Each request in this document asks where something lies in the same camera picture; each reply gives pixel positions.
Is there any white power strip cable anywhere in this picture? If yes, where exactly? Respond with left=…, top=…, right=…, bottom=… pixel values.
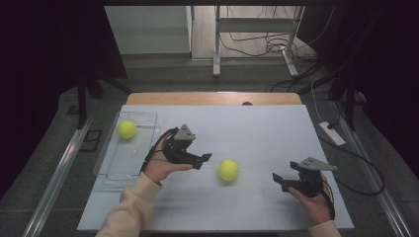
left=310, top=80, right=326, bottom=123

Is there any person's left hand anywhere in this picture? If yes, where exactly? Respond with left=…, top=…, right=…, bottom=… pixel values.
left=143, top=137, right=194, bottom=185

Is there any metal floor rail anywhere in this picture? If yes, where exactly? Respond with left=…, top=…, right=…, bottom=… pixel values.
left=332, top=102, right=413, bottom=237
left=21, top=112, right=97, bottom=237

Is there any wooden table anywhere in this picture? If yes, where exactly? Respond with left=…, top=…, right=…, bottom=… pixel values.
left=126, top=92, right=303, bottom=107

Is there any yellow tennis ball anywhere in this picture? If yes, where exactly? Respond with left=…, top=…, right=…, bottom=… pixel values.
left=217, top=159, right=240, bottom=183
left=117, top=119, right=138, bottom=140

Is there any white panel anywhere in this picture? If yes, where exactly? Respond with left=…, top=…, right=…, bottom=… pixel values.
left=104, top=5, right=192, bottom=55

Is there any clear plastic tray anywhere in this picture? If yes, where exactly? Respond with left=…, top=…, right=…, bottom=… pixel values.
left=93, top=111, right=161, bottom=186

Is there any white table mat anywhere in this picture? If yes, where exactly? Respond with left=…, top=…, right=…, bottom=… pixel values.
left=77, top=104, right=355, bottom=231

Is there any black floor plate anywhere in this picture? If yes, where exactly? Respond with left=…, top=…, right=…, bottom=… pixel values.
left=79, top=129, right=103, bottom=153

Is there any person's right hand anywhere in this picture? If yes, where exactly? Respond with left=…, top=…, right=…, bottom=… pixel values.
left=288, top=174, right=333, bottom=226

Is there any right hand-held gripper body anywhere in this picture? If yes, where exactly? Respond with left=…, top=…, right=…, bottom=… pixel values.
left=282, top=156, right=339, bottom=198

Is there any black power cable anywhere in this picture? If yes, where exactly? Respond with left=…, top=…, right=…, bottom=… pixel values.
left=317, top=122, right=385, bottom=197

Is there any tangle of black floor cables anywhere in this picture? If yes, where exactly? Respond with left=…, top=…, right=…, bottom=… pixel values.
left=218, top=6, right=330, bottom=94

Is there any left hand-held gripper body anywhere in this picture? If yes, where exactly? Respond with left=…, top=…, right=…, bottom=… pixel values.
left=162, top=123, right=204, bottom=165

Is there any white power strip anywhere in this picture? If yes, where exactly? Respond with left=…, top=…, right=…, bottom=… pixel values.
left=318, top=120, right=347, bottom=147

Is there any black gripper wrist strap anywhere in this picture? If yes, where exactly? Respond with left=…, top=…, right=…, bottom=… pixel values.
left=139, top=127, right=179, bottom=174
left=320, top=179, right=336, bottom=221

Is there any black metal stand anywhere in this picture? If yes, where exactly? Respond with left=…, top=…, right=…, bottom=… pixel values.
left=329, top=65, right=367, bottom=132
left=67, top=72, right=132, bottom=131

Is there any white metal desk frame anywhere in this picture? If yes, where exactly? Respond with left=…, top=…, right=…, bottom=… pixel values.
left=211, top=5, right=305, bottom=79

